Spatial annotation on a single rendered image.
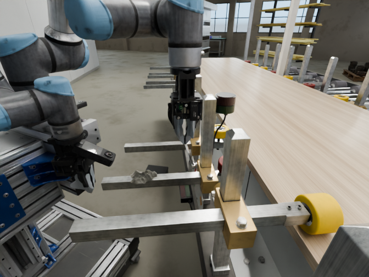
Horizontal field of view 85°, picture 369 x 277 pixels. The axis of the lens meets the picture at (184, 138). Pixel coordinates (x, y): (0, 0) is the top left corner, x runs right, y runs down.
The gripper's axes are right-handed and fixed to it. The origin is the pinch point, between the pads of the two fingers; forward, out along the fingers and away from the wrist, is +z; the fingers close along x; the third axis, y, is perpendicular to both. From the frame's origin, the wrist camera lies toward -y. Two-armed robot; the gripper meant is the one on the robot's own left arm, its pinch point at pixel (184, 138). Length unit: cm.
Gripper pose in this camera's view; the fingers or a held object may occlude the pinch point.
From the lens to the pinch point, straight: 58.0
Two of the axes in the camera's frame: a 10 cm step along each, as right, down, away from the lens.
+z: 0.0, 8.8, 4.8
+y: 1.0, 4.8, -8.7
